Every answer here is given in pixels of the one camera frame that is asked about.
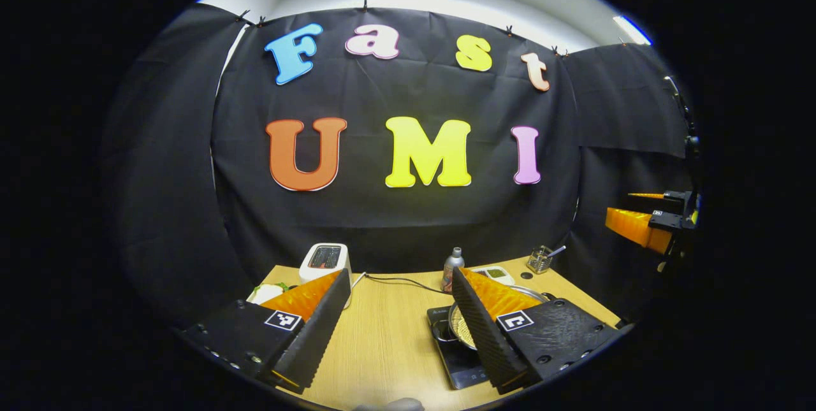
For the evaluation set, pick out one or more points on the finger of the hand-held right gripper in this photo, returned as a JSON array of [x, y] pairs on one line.
[[676, 197], [631, 226]]

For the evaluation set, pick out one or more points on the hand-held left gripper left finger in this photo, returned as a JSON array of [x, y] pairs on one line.
[[319, 334]]

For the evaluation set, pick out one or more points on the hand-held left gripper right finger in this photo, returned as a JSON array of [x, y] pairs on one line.
[[488, 334]]

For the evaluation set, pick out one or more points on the large pile of soybeans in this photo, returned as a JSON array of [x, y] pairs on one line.
[[466, 334]]

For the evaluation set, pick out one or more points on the black induction cooktop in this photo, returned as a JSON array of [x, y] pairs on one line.
[[465, 369]]

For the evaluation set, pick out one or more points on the white divided dish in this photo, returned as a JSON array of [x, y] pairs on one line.
[[503, 277]]

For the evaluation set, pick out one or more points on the white toaster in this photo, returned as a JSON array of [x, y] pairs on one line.
[[312, 274]]

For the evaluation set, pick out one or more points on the green lettuce leaf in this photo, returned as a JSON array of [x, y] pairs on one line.
[[280, 285]]

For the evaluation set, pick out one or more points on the white bread sandwich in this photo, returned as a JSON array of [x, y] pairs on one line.
[[264, 296]]

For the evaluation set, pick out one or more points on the silver bottle with colourful label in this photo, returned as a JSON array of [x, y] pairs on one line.
[[451, 267]]

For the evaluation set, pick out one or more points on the ceiling light panel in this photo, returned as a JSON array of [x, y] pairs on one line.
[[632, 30]]

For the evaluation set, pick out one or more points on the row of black cloth clips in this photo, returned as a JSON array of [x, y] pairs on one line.
[[365, 6]]

